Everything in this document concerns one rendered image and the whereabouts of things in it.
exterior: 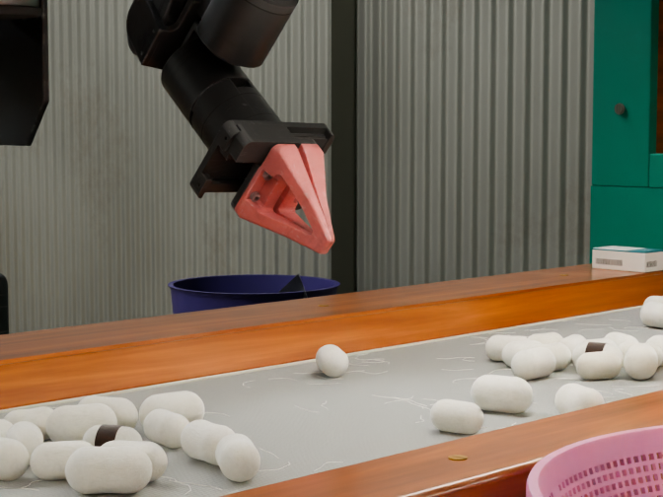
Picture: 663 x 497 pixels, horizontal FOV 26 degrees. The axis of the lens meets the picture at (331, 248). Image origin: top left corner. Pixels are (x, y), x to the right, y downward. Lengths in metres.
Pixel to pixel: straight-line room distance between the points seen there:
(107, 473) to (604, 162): 0.96
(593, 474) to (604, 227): 0.91
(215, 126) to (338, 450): 0.39
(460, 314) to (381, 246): 2.54
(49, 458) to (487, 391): 0.27
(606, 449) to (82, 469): 0.23
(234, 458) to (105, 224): 4.00
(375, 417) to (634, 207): 0.73
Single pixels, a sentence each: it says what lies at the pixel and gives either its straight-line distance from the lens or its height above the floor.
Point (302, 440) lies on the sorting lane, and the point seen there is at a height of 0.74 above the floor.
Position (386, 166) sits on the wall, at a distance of 3.66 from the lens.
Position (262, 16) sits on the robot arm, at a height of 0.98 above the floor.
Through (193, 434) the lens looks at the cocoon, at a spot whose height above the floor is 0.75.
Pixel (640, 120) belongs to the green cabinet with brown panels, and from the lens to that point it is 1.50.
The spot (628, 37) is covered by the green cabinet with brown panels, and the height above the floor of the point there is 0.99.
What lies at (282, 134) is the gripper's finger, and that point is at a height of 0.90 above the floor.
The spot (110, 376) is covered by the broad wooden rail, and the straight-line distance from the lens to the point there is 0.91.
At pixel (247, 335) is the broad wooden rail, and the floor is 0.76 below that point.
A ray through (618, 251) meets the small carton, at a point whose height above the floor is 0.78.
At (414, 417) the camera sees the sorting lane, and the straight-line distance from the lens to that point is 0.82.
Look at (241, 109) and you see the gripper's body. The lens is 1.07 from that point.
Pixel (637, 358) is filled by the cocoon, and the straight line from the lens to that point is 0.95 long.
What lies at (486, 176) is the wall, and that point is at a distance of 3.43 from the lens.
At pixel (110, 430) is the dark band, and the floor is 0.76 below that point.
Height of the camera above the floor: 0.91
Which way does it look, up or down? 5 degrees down
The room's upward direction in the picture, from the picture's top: straight up
